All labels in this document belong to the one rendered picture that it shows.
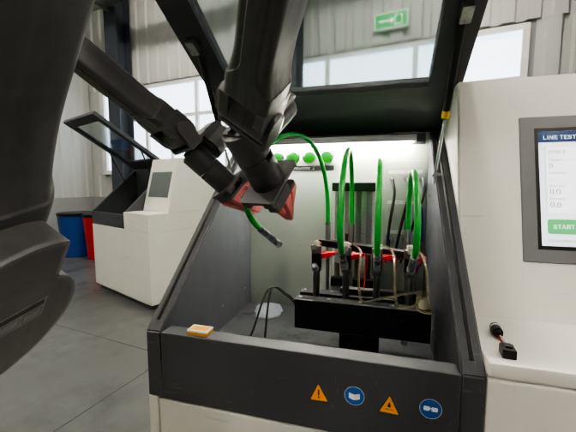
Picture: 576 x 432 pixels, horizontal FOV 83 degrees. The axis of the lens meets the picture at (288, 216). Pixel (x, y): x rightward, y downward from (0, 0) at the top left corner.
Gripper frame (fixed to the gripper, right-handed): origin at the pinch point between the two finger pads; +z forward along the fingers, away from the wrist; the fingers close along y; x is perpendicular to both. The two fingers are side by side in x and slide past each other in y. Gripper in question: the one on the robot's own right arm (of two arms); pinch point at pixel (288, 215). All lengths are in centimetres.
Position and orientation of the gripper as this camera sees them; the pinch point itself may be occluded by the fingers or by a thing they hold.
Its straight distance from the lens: 60.4
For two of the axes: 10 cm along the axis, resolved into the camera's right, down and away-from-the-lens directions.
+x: -8.5, -0.6, 5.2
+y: 3.7, -7.6, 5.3
